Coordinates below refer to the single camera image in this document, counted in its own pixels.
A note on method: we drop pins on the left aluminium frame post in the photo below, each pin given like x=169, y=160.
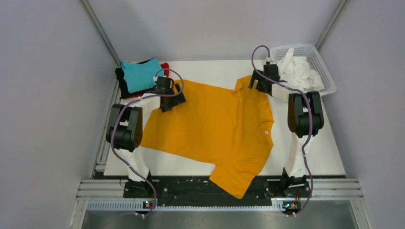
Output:
x=100, y=30

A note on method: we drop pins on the aluminium table side rail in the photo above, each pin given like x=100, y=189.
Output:
x=97, y=185

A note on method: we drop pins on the aluminium frame post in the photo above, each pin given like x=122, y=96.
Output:
x=341, y=7
x=100, y=30

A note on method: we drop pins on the red folded t shirt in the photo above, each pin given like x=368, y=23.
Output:
x=161, y=71

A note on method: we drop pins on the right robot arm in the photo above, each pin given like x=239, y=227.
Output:
x=304, y=118

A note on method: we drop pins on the white slotted cable duct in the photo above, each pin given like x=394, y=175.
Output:
x=132, y=205

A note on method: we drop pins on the teal folded t shirt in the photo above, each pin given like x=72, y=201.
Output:
x=140, y=76

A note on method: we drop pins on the black folded t shirt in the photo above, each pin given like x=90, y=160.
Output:
x=121, y=82

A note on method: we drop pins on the white plastic laundry basket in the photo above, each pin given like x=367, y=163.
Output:
x=313, y=58

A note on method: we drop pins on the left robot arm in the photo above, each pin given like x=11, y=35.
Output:
x=126, y=125

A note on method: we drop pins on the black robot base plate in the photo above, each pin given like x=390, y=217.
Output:
x=199, y=191

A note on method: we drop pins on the orange t shirt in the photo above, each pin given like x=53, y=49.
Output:
x=229, y=128

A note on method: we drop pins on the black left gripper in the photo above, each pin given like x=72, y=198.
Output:
x=178, y=99

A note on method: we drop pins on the white crumpled t shirt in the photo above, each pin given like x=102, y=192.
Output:
x=296, y=71

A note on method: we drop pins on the right aluminium frame post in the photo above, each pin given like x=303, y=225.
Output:
x=341, y=7

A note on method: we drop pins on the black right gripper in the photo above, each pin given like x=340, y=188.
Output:
x=256, y=76

